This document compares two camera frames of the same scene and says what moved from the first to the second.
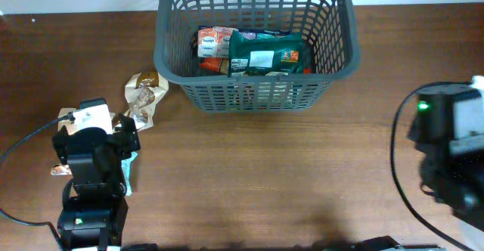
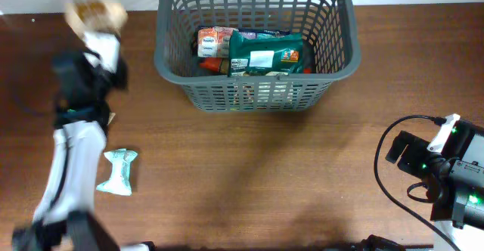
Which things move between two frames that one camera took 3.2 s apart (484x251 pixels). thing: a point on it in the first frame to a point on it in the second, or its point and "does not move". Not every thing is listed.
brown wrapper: (143, 91) to (91, 14)
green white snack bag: (265, 52) does not move
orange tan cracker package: (219, 65) does not move
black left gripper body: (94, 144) to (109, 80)
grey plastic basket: (323, 10) does not move
